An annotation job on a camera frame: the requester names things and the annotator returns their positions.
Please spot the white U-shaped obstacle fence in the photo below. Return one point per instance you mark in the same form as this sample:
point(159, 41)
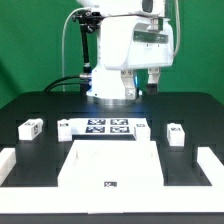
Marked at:
point(16, 200)

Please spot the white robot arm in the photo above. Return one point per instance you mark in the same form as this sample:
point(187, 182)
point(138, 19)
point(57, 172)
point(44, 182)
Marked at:
point(106, 85)

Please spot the white marker base plate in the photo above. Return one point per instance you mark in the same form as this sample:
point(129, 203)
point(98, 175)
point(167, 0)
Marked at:
point(104, 126)

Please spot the white square tabletop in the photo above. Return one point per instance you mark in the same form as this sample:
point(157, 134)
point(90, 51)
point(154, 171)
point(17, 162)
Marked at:
point(119, 164)

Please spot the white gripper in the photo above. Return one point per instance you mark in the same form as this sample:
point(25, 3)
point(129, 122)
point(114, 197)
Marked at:
point(128, 42)

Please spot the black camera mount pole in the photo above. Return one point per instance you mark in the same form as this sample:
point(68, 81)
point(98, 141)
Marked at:
point(86, 43)

